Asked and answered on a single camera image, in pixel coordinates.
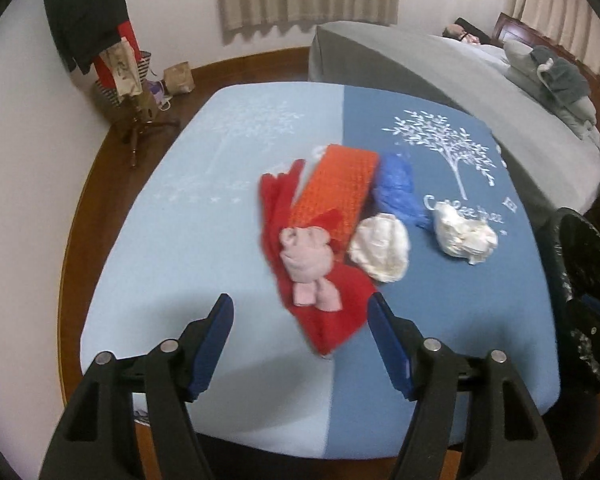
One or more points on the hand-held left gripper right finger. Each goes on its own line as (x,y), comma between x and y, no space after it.
(390,355)

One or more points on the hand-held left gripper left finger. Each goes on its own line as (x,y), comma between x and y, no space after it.
(210,355)

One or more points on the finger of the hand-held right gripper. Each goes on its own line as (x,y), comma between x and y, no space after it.
(595,325)

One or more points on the red mesh cloth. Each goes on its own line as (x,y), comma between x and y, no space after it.
(340,310)

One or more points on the black-lined trash bin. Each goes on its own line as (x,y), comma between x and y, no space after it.
(580,250)

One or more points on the round white tissue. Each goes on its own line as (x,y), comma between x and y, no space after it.
(380,247)

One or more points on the pink sock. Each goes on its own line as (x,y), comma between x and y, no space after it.
(305,255)

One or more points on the white cloth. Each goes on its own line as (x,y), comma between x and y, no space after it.
(462,235)

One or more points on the blue plastic bag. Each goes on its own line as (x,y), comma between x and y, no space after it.
(395,185)

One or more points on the orange knitted cloth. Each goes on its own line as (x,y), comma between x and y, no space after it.
(335,185)

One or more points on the blue tree-print tablecloth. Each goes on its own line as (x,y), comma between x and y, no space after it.
(180,260)

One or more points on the wooden coat rack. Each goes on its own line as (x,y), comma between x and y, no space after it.
(140,125)

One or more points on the dark grey towel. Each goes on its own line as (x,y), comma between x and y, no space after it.
(565,77)

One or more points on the white purple plastic bag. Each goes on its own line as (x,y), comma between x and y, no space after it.
(159,92)

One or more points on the folded light grey duvet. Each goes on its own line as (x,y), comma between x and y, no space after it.
(520,65)

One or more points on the striped bag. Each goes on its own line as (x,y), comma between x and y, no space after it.
(109,95)

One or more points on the brown paper bag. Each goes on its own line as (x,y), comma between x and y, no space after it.
(177,77)

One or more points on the bed with grey sheet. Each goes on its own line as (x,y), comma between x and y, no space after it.
(430,75)

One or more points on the beige tote bag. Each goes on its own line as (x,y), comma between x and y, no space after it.
(122,67)

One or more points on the red bag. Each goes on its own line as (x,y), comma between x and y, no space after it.
(105,72)

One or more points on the dark wooden headboard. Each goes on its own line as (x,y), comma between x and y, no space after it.
(515,27)

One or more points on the narrow beige curtain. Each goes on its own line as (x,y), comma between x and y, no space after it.
(570,15)

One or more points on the pink stuffed item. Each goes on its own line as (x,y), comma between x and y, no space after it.
(460,35)

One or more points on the black pillow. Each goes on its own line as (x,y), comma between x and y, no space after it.
(475,27)

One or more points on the black coat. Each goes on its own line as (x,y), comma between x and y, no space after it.
(80,10)

